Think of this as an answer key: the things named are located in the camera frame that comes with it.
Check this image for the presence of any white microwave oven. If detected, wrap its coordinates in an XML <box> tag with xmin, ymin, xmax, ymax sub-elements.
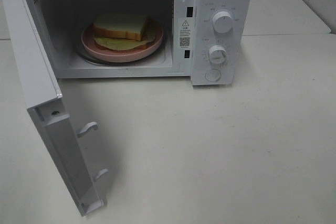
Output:
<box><xmin>41</xmin><ymin>0</ymin><xmax>250</xmax><ymax>85</ymax></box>

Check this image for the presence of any round door release button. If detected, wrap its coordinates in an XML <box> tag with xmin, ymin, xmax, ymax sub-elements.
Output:
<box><xmin>205</xmin><ymin>69</ymin><xmax>221</xmax><ymax>82</ymax></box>

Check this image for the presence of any white upper microwave knob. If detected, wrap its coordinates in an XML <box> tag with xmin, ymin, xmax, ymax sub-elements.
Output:
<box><xmin>212</xmin><ymin>10</ymin><xmax>234</xmax><ymax>34</ymax></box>

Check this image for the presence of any white microwave door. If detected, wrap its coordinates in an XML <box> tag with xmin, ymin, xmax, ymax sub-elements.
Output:
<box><xmin>3</xmin><ymin>0</ymin><xmax>104</xmax><ymax>216</ymax></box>

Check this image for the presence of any white lower microwave knob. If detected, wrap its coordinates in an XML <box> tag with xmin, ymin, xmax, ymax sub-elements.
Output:
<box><xmin>208</xmin><ymin>45</ymin><xmax>227</xmax><ymax>65</ymax></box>

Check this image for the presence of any pink round plate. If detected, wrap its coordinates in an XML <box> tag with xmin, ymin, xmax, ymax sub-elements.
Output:
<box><xmin>81</xmin><ymin>20</ymin><xmax>164</xmax><ymax>63</ymax></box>

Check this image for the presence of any white microwave knob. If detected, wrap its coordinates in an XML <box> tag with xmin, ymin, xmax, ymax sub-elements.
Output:
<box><xmin>212</xmin><ymin>10</ymin><xmax>234</xmax><ymax>34</ymax></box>
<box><xmin>208</xmin><ymin>45</ymin><xmax>227</xmax><ymax>65</ymax></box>

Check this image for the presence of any white bread sandwich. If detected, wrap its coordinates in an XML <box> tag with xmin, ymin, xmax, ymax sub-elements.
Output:
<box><xmin>93</xmin><ymin>13</ymin><xmax>156</xmax><ymax>51</ymax></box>

